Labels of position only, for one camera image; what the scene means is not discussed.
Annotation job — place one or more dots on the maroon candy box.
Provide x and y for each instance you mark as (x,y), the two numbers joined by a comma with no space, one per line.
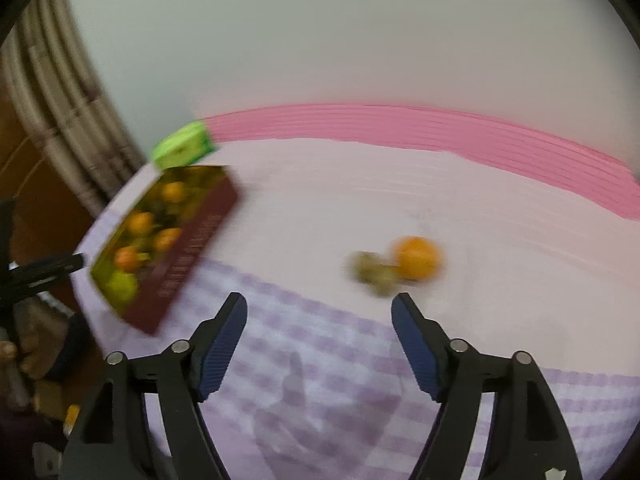
(200,240)

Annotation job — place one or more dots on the pink and purple checked cloth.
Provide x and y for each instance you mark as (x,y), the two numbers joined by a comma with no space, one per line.
(325,210)

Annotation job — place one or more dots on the green tissue pack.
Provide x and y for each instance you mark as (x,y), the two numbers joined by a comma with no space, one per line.
(180,147)

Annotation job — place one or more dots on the large orange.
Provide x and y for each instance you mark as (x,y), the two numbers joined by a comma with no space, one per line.
(417,258)

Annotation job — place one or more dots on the green-brown longan pair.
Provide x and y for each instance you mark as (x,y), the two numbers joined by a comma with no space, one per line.
(385,280)

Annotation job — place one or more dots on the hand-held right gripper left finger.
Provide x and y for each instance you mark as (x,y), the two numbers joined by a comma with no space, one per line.
(222,345)

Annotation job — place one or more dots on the green round fruit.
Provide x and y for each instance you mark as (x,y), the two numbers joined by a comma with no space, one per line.
(120,286)

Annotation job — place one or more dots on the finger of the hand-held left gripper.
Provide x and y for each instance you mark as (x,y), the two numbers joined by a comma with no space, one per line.
(50,265)
(25,291)

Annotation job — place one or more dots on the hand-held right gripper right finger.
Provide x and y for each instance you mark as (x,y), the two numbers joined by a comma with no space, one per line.
(415,345)

